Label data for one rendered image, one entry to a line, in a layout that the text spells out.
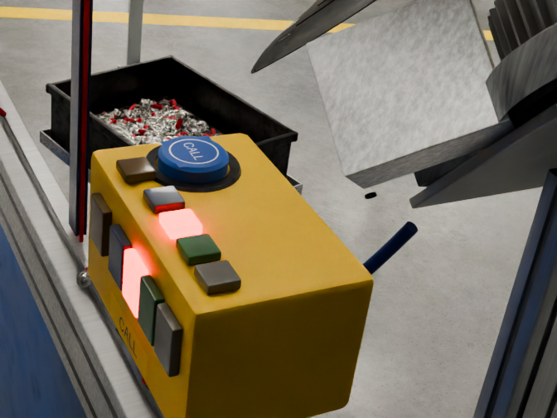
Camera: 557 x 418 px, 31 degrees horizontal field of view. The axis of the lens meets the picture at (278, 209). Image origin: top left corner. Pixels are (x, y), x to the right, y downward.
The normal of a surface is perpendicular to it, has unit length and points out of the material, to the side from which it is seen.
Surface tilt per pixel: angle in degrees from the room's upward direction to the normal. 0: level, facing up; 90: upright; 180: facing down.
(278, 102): 0
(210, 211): 0
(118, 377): 0
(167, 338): 90
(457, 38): 55
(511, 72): 92
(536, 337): 90
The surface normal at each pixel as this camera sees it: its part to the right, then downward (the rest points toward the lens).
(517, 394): 0.44, 0.52
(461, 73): -0.32, -0.14
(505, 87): -0.95, 0.21
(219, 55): 0.12, -0.84
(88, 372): -0.89, 0.14
